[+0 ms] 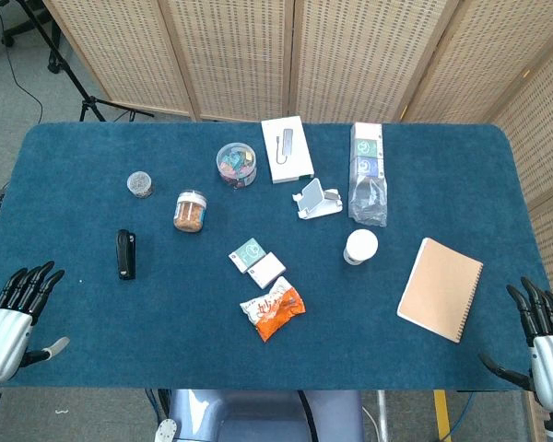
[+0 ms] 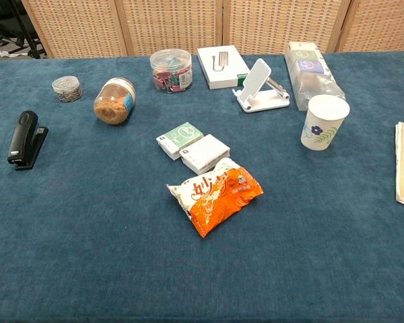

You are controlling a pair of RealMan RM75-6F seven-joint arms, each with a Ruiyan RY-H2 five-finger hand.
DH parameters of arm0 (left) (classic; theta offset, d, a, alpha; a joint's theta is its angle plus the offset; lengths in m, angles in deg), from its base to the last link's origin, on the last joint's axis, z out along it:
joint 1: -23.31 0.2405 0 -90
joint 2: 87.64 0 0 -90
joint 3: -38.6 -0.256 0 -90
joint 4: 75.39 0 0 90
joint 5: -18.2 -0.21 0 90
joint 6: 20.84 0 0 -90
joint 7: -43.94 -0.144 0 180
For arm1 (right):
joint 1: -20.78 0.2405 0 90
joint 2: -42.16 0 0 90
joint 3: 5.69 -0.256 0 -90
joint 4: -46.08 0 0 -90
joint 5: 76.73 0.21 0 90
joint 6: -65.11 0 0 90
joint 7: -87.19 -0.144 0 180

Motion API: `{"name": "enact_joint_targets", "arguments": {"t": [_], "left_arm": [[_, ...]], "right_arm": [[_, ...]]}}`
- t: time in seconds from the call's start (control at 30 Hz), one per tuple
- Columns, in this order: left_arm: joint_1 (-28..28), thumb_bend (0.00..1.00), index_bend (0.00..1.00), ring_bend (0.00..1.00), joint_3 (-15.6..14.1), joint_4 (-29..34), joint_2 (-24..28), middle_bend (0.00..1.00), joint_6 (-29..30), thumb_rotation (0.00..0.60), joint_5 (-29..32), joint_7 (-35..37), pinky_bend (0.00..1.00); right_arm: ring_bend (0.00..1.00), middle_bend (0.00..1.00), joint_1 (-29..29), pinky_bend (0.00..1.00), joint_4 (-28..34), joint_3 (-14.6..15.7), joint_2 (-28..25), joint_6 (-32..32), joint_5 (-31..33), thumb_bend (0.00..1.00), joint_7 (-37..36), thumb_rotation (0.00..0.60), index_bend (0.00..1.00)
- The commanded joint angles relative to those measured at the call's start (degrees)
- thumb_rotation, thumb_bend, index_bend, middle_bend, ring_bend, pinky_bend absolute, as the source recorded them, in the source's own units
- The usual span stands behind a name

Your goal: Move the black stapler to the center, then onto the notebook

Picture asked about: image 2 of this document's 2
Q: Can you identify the black remote device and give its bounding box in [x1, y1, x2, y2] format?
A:
[7, 110, 49, 171]

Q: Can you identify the small white card box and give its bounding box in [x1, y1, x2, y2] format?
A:
[178, 133, 231, 176]

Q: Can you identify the small green-white box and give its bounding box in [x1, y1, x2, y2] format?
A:
[156, 121, 205, 161]

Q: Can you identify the orange white snack bag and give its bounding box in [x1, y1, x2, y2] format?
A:
[166, 157, 265, 239]

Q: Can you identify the white hub product box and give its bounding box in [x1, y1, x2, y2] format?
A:
[197, 45, 251, 90]

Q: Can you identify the clear jar of binder clips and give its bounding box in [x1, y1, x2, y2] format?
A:
[149, 48, 193, 94]

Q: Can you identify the white folding phone stand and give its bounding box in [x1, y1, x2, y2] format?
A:
[232, 58, 291, 113]

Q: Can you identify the jar with brown contents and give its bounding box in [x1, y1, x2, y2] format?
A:
[93, 77, 137, 126]

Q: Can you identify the flower print paper cup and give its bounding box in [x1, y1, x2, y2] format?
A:
[300, 94, 351, 151]

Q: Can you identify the clear plastic sleeve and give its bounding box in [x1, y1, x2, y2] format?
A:
[283, 41, 347, 112]

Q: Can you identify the blue tablecloth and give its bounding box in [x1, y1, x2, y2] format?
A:
[0, 50, 404, 323]

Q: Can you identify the woven wood screen panel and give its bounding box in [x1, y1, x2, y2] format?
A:
[336, 0, 404, 54]
[222, 0, 353, 56]
[20, 0, 128, 60]
[114, 0, 225, 57]

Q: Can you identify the blue packed note pad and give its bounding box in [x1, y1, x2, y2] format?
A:
[296, 59, 325, 73]

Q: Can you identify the green packed note pad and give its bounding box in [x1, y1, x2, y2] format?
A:
[291, 49, 321, 63]

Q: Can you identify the pink packed note pad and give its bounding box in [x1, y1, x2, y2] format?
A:
[288, 41, 319, 53]

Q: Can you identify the black tripod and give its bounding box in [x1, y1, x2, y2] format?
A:
[6, 0, 50, 60]

